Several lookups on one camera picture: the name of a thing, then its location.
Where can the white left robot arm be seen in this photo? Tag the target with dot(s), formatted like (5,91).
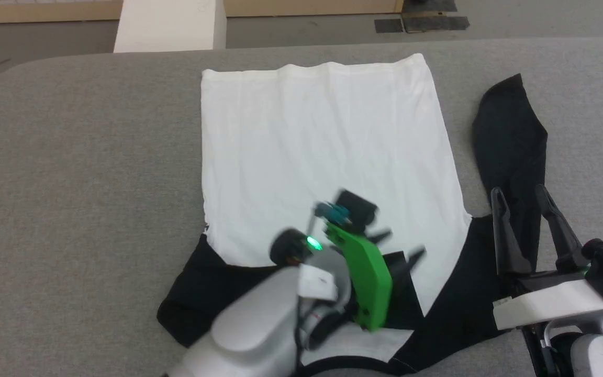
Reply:
(265,324)

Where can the wooden baseboard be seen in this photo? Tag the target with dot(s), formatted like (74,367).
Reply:
(312,7)
(40,10)

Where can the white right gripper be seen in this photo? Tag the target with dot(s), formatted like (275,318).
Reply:
(547,303)

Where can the grey fabric work surface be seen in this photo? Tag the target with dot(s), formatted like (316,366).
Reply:
(81,183)

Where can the white square pillar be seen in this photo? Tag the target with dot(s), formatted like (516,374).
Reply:
(170,26)

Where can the large black floor mat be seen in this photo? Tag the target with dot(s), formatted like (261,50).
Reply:
(435,23)

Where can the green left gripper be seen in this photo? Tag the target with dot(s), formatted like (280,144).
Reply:
(367,283)

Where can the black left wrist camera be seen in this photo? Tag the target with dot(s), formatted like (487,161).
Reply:
(358,209)

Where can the black and white shirt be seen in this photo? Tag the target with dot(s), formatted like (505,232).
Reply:
(322,146)

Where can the small black floor mat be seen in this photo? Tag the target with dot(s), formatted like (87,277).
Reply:
(388,25)

